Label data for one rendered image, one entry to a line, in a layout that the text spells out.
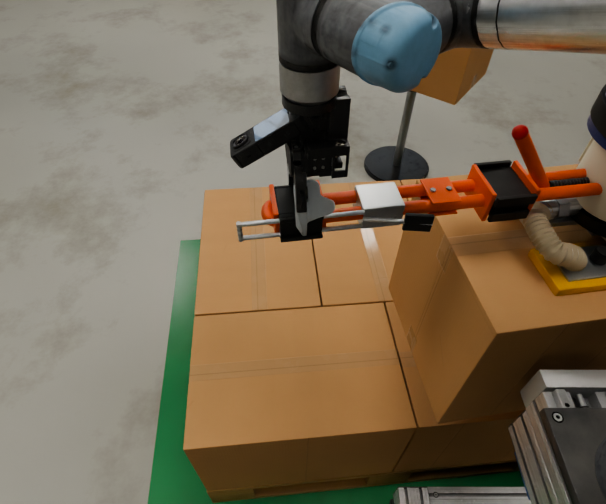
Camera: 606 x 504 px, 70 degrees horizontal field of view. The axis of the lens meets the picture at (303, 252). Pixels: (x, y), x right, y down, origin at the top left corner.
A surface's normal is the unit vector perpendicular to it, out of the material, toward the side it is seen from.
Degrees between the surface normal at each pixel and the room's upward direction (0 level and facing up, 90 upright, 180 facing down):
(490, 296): 0
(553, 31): 110
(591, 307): 0
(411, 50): 89
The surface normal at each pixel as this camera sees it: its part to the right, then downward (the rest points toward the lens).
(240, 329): 0.01, -0.66
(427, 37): 0.63, 0.58
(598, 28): -0.67, 0.71
